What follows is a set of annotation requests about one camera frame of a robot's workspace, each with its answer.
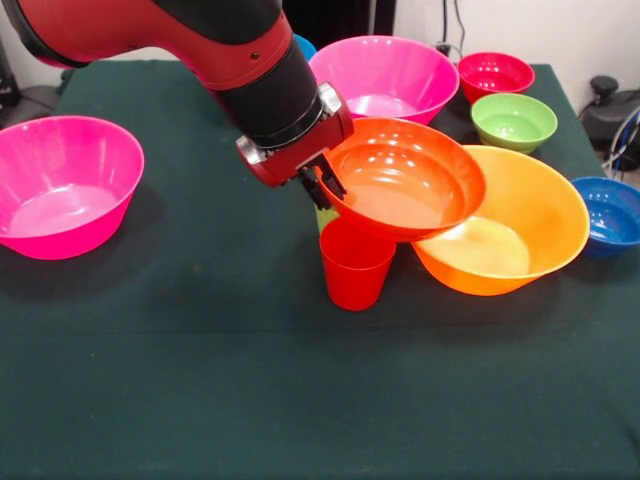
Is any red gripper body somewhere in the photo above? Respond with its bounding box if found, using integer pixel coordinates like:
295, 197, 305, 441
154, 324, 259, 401
235, 82, 356, 189

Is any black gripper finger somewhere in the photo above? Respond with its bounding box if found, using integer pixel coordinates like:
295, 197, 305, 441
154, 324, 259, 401
298, 168, 331, 211
318, 159, 348, 200

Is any green cup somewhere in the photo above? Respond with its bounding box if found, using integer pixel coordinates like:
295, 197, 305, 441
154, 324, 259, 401
314, 204, 344, 234

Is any orange-red bowl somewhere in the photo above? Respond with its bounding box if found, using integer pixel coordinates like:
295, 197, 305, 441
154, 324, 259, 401
317, 116, 487, 242

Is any red cup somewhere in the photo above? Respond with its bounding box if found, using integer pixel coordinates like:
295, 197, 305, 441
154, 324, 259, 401
319, 219, 398, 311

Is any large orange bowl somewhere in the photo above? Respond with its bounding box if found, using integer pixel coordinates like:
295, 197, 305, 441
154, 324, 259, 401
412, 145, 591, 297

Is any light blue bowl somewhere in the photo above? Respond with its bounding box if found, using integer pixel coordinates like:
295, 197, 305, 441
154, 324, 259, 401
293, 33, 318, 62

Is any large pink bowl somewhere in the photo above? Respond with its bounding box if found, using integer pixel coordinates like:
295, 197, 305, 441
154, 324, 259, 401
0, 115, 146, 261
308, 35, 461, 127

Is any dark green tablecloth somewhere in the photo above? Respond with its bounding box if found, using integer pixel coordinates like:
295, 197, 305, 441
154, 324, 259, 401
0, 58, 640, 480

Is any small green bowl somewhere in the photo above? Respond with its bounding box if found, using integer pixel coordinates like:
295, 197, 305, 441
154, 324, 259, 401
470, 92, 559, 155

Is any small crimson bowl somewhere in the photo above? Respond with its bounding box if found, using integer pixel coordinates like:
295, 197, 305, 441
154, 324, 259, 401
457, 51, 536, 105

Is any small dark blue bowl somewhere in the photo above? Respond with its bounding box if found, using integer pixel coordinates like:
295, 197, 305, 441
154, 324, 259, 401
569, 176, 640, 260

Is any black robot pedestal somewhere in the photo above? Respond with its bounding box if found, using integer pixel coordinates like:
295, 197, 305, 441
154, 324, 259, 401
279, 0, 400, 51

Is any black cable with plug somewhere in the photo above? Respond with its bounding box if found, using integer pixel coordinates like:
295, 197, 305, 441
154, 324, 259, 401
434, 0, 467, 57

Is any tangle of cables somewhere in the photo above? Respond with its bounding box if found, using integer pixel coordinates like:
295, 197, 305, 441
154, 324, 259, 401
599, 108, 640, 174

